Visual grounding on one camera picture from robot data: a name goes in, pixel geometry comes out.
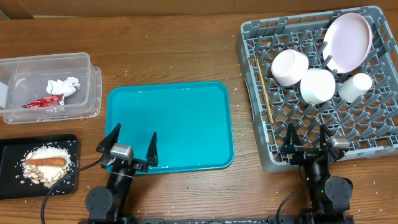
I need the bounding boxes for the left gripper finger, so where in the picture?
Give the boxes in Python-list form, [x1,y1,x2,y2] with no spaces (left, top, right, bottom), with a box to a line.
[146,132,159,167]
[96,123,121,153]

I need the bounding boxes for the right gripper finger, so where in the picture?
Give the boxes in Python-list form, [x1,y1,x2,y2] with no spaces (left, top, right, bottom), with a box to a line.
[280,123,302,153]
[319,124,334,147]

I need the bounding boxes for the white round bowl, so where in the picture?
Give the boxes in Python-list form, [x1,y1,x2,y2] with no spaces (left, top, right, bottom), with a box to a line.
[300,68,336,105]

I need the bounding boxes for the white paper cup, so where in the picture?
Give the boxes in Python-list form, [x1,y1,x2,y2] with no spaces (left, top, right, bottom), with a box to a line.
[338,73,373,103]

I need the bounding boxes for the orange carrot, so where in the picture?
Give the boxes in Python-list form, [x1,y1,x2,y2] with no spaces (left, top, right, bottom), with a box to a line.
[25,157,67,167]

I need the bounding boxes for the rice and food scraps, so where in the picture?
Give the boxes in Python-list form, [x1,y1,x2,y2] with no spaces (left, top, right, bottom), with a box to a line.
[16,143,75,189]

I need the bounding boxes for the red snack wrapper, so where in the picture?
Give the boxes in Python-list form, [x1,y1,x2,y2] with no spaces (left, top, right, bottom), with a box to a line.
[22,94,64,108]

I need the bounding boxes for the white tissue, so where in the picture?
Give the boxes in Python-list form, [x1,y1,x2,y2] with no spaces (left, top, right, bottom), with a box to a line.
[46,77,81,97]

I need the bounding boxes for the small pink saucer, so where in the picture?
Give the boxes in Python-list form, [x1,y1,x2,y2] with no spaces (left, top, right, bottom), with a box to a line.
[271,49,309,86]

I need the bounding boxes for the wooden chopstick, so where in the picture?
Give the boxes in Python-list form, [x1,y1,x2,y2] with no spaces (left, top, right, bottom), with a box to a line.
[254,57,274,124]

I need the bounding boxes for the large pink plate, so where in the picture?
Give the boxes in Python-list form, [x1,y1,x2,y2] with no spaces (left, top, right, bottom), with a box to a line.
[322,13,373,73]

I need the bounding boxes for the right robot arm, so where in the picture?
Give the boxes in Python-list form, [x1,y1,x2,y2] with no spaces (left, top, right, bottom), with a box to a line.
[273,123,354,224]

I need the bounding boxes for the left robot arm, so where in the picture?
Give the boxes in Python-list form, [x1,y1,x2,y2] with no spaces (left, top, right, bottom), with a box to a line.
[85,124,159,223]

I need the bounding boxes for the grey dishwasher rack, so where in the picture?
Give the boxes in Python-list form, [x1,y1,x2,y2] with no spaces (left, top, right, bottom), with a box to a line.
[236,6,397,172]

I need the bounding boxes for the black waste tray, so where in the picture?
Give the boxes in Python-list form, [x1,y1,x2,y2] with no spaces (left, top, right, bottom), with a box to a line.
[1,134,80,199]

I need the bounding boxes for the teal plastic tray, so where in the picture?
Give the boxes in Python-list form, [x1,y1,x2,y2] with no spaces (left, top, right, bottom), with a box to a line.
[105,81,235,174]

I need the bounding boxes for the clear plastic bin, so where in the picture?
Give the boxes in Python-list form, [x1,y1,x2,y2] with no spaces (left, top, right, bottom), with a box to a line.
[1,52,102,124]

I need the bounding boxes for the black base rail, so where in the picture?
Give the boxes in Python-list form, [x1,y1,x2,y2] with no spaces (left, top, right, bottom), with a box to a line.
[124,216,312,224]

